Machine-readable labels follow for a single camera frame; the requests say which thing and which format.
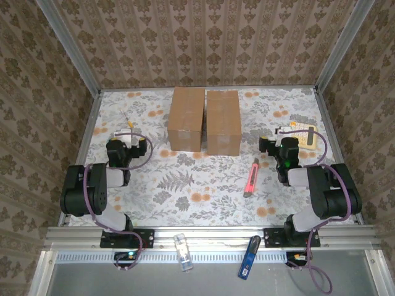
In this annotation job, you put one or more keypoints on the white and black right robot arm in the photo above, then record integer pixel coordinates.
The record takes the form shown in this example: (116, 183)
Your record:
(327, 197)

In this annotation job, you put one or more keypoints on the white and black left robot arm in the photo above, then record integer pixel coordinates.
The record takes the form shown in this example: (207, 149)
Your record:
(98, 191)

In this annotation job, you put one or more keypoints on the clear plastic case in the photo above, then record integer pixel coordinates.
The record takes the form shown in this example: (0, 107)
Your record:
(183, 251)

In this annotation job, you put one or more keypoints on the grey metal panel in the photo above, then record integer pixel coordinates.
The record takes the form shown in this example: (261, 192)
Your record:
(154, 283)

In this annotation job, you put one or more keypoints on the small black controller board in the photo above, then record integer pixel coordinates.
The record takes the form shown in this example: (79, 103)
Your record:
(293, 257)
(123, 255)

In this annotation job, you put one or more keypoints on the brown cardboard box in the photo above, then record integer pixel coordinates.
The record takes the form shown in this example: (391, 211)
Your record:
(223, 123)
(186, 117)

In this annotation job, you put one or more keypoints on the floral tablecloth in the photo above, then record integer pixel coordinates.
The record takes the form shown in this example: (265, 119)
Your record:
(216, 216)

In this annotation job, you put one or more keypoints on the aluminium table side rail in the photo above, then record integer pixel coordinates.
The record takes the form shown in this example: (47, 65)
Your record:
(82, 154)
(338, 154)

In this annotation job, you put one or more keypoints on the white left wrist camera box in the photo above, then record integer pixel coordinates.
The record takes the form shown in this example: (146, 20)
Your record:
(123, 135)

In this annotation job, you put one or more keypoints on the pink utility knife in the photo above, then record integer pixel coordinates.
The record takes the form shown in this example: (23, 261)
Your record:
(251, 179)

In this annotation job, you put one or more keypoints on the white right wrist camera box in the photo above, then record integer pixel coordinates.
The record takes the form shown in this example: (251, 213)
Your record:
(281, 130)

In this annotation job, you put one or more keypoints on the yellow calculator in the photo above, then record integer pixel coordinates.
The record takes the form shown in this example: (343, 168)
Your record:
(302, 142)

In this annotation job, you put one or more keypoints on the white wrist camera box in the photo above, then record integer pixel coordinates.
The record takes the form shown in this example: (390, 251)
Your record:
(281, 130)
(123, 135)

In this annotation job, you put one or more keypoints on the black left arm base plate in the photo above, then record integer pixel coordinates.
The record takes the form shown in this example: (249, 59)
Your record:
(149, 237)

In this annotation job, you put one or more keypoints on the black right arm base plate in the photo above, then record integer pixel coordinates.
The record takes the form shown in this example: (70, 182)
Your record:
(271, 239)

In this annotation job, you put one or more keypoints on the slanted aluminium frame post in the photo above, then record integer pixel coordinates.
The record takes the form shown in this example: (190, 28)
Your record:
(339, 46)
(71, 46)

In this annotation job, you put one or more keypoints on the long aluminium mounting rail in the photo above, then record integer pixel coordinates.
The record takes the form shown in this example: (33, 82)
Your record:
(216, 237)

